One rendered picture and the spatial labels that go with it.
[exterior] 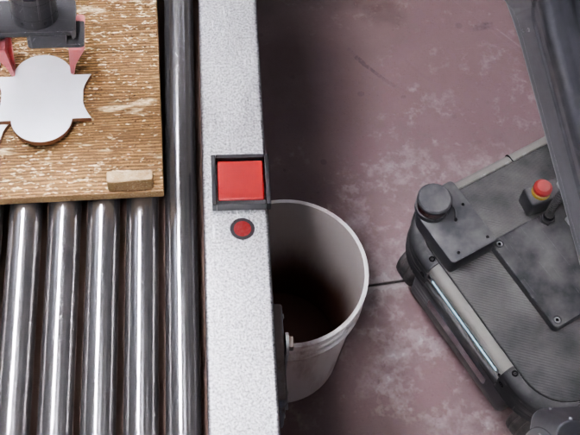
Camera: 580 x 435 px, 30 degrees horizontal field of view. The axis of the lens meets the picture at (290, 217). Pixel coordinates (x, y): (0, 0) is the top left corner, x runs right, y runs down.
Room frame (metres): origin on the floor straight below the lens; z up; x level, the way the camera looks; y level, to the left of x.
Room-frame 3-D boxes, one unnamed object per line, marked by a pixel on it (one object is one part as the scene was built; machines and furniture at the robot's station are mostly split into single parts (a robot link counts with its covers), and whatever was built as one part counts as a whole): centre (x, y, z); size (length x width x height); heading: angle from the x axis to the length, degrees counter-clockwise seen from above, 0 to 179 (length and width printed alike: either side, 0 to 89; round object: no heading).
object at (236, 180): (0.72, 0.07, 0.92); 0.06 x 0.06 x 0.01; 9
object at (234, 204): (0.72, 0.07, 0.92); 0.08 x 0.08 x 0.02; 9
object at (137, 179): (0.69, 0.21, 0.95); 0.06 x 0.02 x 0.03; 100
